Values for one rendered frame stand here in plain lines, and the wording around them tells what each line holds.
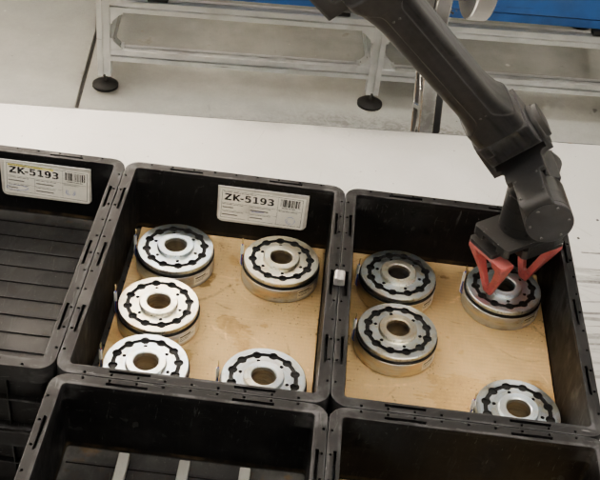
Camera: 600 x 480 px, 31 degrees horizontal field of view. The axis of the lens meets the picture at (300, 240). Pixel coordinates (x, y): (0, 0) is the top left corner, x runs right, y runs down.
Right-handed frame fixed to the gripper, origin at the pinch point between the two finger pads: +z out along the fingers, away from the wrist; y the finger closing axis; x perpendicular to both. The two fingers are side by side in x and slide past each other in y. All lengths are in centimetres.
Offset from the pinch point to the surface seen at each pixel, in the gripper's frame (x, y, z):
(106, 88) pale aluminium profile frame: 195, 29, 84
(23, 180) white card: 46, -49, -2
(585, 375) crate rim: -21.4, -8.2, -5.5
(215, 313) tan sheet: 15.6, -35.3, 4.0
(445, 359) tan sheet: -4.8, -13.4, 4.3
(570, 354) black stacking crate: -16.5, -4.9, -3.0
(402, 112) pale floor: 146, 107, 85
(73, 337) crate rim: 10, -57, -6
